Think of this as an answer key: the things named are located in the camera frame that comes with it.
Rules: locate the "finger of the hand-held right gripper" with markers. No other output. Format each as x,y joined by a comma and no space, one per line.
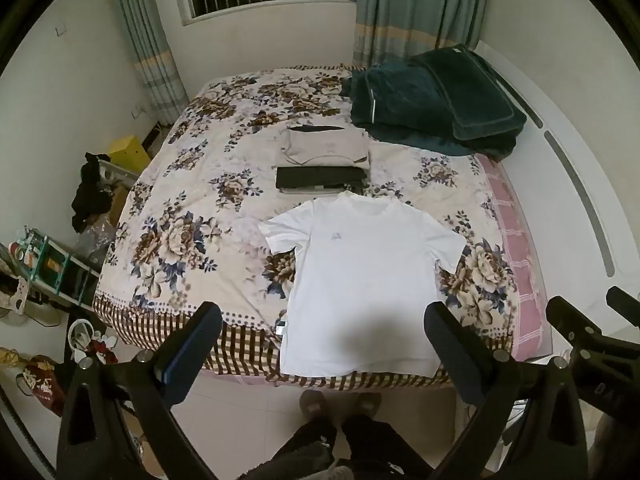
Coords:
625,300
565,312

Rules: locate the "grey-green curtain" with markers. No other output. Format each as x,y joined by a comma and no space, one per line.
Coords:
415,10
147,50

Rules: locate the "white t-shirt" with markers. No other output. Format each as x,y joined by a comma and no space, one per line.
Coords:
360,280

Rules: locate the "white headboard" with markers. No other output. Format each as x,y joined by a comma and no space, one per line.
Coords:
575,125

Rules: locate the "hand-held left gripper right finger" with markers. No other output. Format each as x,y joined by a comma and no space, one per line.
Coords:
452,355

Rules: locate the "yellow box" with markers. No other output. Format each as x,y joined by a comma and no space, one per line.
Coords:
129,152

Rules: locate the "person's left leg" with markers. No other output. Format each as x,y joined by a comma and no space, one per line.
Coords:
305,450

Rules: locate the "folded beige garment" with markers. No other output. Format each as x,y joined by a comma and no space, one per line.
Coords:
325,149

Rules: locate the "person's right forearm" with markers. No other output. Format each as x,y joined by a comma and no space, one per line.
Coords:
607,445

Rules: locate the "white shoes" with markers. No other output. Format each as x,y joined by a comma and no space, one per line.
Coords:
82,340

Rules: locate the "dark green blanket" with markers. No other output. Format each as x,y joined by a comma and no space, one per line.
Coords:
400,105

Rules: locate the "grey slipper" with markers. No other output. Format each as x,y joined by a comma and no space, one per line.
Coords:
362,404
313,402

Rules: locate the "pink checked sheet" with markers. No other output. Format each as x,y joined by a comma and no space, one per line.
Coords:
520,260

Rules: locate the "folded black garment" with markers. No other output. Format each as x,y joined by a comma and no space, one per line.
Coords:
320,177

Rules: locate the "floral bedsheet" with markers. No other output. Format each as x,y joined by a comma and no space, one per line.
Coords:
200,220

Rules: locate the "teal storage rack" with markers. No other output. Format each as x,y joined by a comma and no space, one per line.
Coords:
55,265

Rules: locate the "black clothing heap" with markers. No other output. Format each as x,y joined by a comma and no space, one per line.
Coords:
90,195

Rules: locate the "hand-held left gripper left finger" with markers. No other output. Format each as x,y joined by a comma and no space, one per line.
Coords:
172,377

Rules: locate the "dark green pillow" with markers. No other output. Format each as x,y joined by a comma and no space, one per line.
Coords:
475,95

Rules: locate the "red bag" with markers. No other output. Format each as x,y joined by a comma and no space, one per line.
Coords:
42,385

